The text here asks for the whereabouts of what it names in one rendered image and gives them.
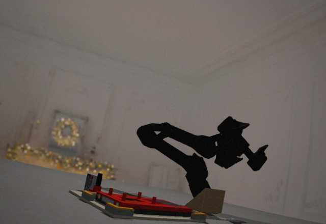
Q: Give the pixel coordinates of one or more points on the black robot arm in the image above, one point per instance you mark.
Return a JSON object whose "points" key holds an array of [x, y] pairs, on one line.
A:
{"points": [[194, 165]]}

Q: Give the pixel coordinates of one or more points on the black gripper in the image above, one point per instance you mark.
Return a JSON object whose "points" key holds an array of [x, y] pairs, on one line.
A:
{"points": [[231, 127]]}

